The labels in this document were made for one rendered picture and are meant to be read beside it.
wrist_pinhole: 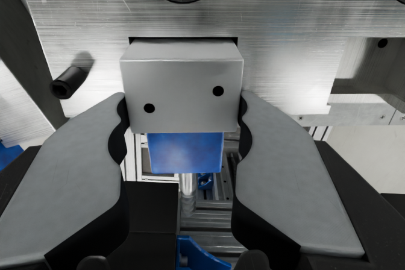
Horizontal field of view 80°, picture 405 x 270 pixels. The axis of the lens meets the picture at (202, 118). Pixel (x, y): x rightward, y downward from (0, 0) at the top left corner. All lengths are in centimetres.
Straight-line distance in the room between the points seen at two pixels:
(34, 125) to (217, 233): 36
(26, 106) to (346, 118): 29
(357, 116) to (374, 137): 130
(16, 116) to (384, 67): 26
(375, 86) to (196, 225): 37
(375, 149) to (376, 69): 147
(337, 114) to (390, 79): 10
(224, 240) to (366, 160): 132
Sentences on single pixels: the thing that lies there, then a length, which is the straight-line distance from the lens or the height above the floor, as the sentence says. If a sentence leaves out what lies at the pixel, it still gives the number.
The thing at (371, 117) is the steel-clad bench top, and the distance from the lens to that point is 31.
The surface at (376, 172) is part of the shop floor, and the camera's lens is 180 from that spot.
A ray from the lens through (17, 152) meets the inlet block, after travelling 26.
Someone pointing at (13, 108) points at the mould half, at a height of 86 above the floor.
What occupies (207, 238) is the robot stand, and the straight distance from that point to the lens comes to 47.
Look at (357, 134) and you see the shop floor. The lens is 153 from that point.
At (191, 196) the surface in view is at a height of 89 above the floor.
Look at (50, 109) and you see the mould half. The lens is 22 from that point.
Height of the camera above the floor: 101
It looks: 58 degrees down
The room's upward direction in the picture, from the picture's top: 175 degrees clockwise
